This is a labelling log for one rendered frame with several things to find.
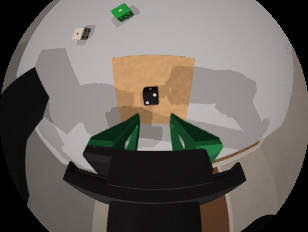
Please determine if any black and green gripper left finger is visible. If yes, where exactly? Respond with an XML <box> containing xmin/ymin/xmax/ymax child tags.
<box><xmin>87</xmin><ymin>113</ymin><xmax>140</xmax><ymax>150</ymax></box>

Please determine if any black die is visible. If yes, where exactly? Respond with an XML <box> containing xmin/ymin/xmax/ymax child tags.
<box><xmin>142</xmin><ymin>86</ymin><xmax>159</xmax><ymax>106</ymax></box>

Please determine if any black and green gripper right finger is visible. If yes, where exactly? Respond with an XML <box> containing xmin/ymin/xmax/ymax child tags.
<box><xmin>170</xmin><ymin>113</ymin><xmax>223</xmax><ymax>164</ymax></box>

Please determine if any green die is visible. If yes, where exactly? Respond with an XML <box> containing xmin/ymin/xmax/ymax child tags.
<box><xmin>111</xmin><ymin>3</ymin><xmax>134</xmax><ymax>22</ymax></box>

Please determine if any white die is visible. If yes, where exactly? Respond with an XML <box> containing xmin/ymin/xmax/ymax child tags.
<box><xmin>72</xmin><ymin>27</ymin><xmax>91</xmax><ymax>40</ymax></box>

